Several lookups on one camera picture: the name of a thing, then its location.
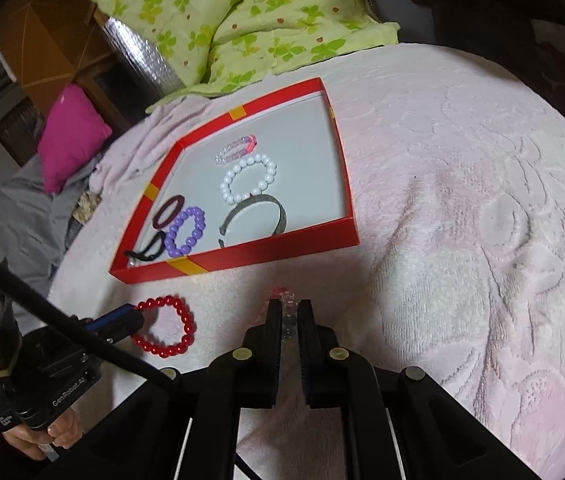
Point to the green clover print quilt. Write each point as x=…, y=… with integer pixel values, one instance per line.
x=262, y=10

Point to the small patterned cloth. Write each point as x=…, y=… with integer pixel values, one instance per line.
x=86, y=206

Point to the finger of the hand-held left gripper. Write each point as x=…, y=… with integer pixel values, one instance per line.
x=112, y=316
x=127, y=329

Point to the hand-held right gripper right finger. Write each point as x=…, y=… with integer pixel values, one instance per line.
x=306, y=345

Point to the brown cardboard box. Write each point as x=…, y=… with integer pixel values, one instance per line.
x=47, y=35

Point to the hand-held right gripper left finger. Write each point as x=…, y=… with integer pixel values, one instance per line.
x=273, y=340

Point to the red shallow box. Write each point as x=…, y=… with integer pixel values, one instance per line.
x=307, y=170

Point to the pale pink embossed towel blanket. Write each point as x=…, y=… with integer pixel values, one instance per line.
x=462, y=210

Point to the person's left hand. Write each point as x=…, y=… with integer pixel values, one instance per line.
x=65, y=435

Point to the grey cloth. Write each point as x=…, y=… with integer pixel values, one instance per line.
x=17, y=220

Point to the magenta pillow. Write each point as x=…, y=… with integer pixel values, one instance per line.
x=70, y=140

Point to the silver foil pad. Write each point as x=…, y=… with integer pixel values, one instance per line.
x=137, y=55

